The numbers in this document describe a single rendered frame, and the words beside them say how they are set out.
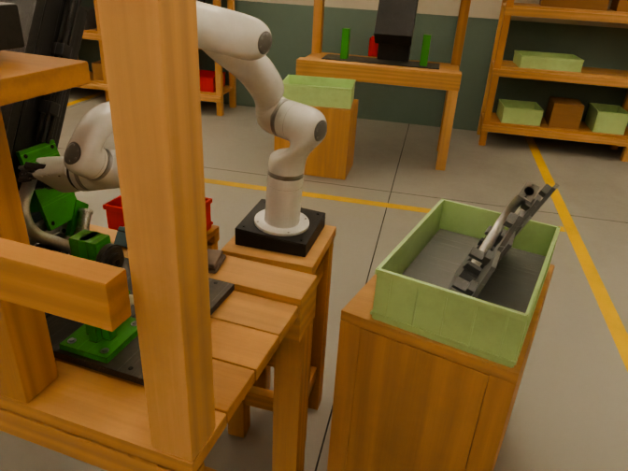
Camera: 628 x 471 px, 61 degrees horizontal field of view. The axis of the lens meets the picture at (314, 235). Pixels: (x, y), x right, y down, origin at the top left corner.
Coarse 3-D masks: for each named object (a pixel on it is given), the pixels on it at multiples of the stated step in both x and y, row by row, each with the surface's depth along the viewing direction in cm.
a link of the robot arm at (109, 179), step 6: (108, 150) 115; (114, 150) 116; (108, 156) 114; (114, 156) 115; (108, 162) 114; (114, 162) 114; (108, 168) 114; (114, 168) 114; (102, 174) 114; (108, 174) 115; (114, 174) 115; (84, 180) 118; (90, 180) 117; (96, 180) 115; (102, 180) 116; (108, 180) 116; (114, 180) 116; (84, 186) 120; (90, 186) 119; (96, 186) 119; (102, 186) 119; (108, 186) 118; (114, 186) 118
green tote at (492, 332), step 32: (448, 224) 200; (480, 224) 194; (544, 224) 183; (416, 256) 183; (384, 288) 152; (416, 288) 146; (384, 320) 156; (416, 320) 150; (448, 320) 145; (480, 320) 140; (512, 320) 136; (480, 352) 144; (512, 352) 139
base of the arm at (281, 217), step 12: (276, 180) 172; (300, 180) 174; (276, 192) 174; (288, 192) 173; (300, 192) 177; (276, 204) 176; (288, 204) 175; (300, 204) 180; (264, 216) 183; (276, 216) 178; (288, 216) 178; (300, 216) 189; (264, 228) 179; (276, 228) 179; (288, 228) 180; (300, 228) 181
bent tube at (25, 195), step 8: (24, 168) 128; (24, 184) 127; (32, 184) 128; (24, 192) 127; (32, 192) 128; (24, 200) 127; (24, 208) 126; (24, 216) 126; (32, 224) 128; (32, 232) 128; (40, 232) 130; (40, 240) 131; (48, 240) 132; (56, 240) 134; (64, 240) 137; (56, 248) 135; (64, 248) 137
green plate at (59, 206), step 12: (48, 144) 137; (24, 156) 131; (36, 156) 134; (48, 156) 137; (36, 192) 133; (48, 192) 137; (60, 192) 140; (36, 204) 136; (48, 204) 136; (60, 204) 140; (72, 204) 144; (48, 216) 136; (60, 216) 140; (72, 216) 143; (48, 228) 137
